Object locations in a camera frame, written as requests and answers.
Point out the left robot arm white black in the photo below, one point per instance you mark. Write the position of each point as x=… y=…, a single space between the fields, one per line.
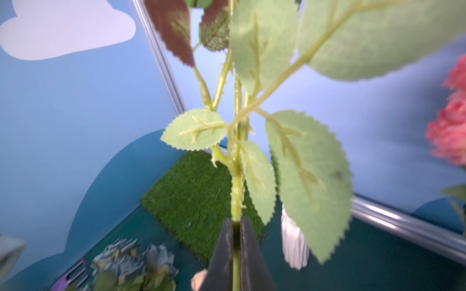
x=11 y=250

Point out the blue hydrangea bunch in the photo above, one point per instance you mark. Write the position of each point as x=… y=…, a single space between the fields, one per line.
x=122 y=267

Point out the aluminium frame back bar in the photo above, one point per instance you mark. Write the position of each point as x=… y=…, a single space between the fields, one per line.
x=441 y=241

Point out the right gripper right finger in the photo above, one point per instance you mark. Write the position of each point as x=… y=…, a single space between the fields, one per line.
x=254 y=274

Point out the white ribbed ceramic vase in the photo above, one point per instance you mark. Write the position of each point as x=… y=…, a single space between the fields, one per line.
x=295 y=248

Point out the purple toy garden fork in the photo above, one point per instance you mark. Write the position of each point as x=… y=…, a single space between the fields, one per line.
x=76 y=277

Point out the green artificial grass mat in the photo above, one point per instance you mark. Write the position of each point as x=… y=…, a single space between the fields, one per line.
x=191 y=201

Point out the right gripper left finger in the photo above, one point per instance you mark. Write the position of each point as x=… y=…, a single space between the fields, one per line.
x=220 y=271

